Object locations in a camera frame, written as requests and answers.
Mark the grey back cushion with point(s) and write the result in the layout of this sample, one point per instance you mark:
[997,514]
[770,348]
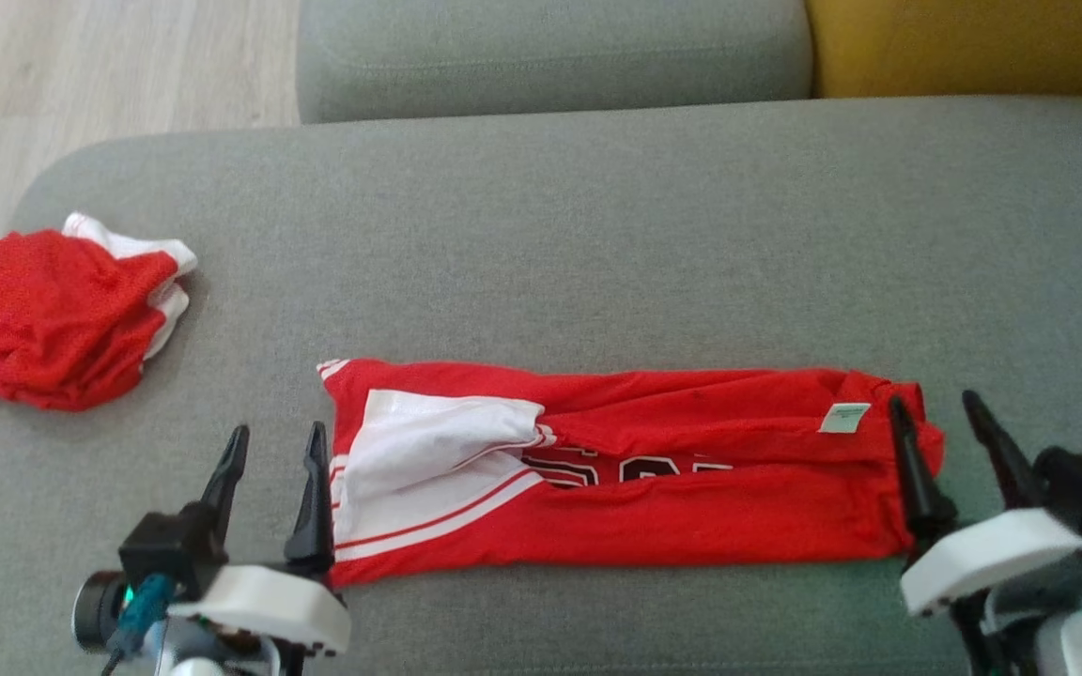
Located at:
[550,56]

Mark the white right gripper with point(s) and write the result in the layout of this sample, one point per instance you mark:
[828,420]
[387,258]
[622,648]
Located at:
[992,554]

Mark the grey sofa chaise cushion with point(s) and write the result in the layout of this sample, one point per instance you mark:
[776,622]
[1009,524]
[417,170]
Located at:
[541,235]

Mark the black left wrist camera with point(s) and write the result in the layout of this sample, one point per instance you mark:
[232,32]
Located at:
[161,554]

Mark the yellow sofa backrest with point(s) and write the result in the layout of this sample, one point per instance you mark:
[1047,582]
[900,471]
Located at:
[973,42]

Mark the red basketball jersey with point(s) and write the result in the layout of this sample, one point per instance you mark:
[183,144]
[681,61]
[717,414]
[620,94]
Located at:
[691,516]

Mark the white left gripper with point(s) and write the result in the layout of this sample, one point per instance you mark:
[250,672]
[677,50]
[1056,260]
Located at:
[269,606]

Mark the red shorts white waistband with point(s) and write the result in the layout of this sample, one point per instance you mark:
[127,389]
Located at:
[43,319]

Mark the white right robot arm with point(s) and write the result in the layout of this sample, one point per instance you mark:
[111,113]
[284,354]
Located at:
[1058,629]

